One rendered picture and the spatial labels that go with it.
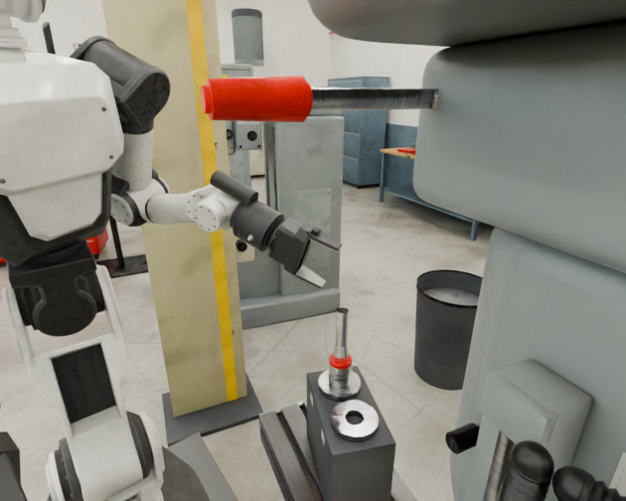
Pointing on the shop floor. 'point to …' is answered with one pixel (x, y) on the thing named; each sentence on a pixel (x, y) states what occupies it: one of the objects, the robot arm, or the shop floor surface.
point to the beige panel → (245, 404)
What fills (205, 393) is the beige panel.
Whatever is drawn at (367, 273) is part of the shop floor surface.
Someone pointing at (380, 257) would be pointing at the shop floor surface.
